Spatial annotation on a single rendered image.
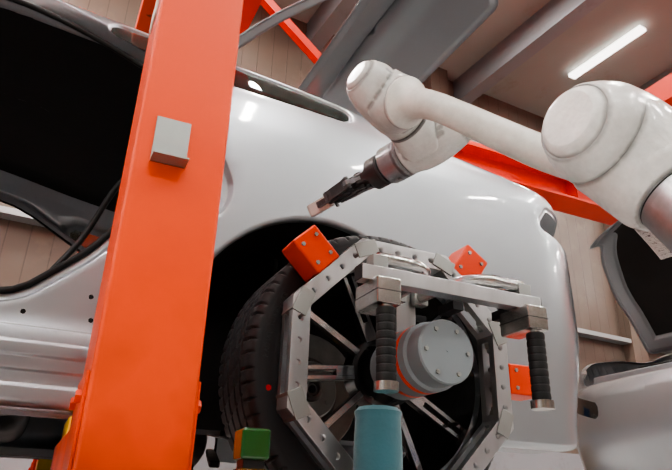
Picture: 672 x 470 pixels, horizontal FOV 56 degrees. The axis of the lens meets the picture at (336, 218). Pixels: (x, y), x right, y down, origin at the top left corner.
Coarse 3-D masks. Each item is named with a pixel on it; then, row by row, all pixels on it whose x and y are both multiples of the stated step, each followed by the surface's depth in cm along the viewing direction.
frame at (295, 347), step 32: (352, 256) 139; (416, 256) 146; (320, 288) 132; (288, 320) 131; (480, 320) 148; (288, 352) 125; (480, 352) 150; (288, 384) 122; (480, 384) 148; (288, 416) 122; (512, 416) 141; (320, 448) 120; (480, 448) 135
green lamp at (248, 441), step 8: (240, 432) 83; (248, 432) 82; (256, 432) 83; (264, 432) 83; (240, 440) 82; (248, 440) 82; (256, 440) 83; (264, 440) 83; (240, 448) 82; (248, 448) 82; (256, 448) 82; (264, 448) 83; (240, 456) 81; (248, 456) 81; (256, 456) 82; (264, 456) 82
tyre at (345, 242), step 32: (288, 288) 138; (256, 320) 133; (224, 352) 147; (256, 352) 130; (224, 384) 141; (256, 384) 127; (224, 416) 141; (256, 416) 126; (480, 416) 148; (288, 448) 125
